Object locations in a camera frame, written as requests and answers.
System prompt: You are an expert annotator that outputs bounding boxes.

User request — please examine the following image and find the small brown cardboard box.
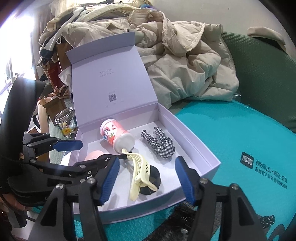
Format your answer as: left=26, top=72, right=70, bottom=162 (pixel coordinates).
left=38, top=96, right=67, bottom=121

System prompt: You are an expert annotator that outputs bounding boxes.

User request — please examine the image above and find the white plastic bag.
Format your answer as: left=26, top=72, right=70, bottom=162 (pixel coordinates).
left=58, top=66, right=73, bottom=93

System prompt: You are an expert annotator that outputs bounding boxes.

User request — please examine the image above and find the black white gingham scrunchie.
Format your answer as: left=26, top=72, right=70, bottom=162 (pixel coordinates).
left=140, top=126, right=174, bottom=160

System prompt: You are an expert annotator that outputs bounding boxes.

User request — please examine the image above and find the lavender gift box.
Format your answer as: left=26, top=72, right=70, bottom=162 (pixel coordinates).
left=65, top=31, right=220, bottom=225

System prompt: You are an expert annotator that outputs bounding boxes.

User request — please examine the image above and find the green sofa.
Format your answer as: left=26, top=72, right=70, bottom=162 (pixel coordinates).
left=47, top=31, right=296, bottom=167

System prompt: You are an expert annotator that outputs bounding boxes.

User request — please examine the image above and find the gold brown ornament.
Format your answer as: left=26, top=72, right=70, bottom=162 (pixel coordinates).
left=47, top=85, right=70, bottom=100

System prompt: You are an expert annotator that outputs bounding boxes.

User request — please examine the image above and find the cream hair claw clip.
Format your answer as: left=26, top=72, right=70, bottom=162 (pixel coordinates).
left=121, top=149, right=158, bottom=201

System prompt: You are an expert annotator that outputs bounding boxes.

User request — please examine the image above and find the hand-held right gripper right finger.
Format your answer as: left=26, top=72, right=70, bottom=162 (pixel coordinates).
left=175, top=156, right=275, bottom=241

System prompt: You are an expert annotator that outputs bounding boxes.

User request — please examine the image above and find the white navy garment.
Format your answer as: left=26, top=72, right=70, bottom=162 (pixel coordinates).
left=38, top=6, right=93, bottom=67

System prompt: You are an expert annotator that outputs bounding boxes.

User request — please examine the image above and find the pink gum bottle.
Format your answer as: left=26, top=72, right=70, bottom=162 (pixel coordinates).
left=99, top=118, right=136, bottom=154

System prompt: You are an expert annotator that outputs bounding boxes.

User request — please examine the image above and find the black textured hair accessory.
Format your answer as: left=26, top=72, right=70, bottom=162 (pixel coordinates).
left=159, top=202, right=222, bottom=241

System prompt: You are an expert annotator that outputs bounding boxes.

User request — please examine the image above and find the glass jar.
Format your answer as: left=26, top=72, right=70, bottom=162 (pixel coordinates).
left=54, top=107, right=78, bottom=139

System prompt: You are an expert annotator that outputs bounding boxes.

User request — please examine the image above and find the teal foam mat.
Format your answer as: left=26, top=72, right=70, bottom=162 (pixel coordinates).
left=30, top=98, right=296, bottom=241

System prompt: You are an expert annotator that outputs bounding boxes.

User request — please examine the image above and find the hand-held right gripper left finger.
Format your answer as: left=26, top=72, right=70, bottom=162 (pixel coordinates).
left=29, top=158, right=121, bottom=241

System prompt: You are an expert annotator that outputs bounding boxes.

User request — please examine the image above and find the pink round compact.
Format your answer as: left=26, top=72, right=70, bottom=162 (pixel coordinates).
left=84, top=149, right=104, bottom=163

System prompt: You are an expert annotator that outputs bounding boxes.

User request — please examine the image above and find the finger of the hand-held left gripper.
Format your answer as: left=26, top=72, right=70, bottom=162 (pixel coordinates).
left=7, top=154, right=121, bottom=207
left=23, top=133, right=83, bottom=158

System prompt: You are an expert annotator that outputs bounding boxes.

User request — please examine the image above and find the beige down jacket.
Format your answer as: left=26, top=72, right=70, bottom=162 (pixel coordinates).
left=46, top=0, right=240, bottom=109

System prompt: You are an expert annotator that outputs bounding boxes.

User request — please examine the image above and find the black polka dot hair tie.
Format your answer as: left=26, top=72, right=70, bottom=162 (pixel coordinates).
left=255, top=214, right=278, bottom=229

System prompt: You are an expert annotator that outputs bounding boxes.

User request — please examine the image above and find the red box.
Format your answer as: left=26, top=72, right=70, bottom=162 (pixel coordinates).
left=43, top=62, right=62, bottom=86

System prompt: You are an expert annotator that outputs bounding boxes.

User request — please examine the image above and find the black round pad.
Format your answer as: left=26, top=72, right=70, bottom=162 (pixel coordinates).
left=136, top=166, right=162, bottom=196

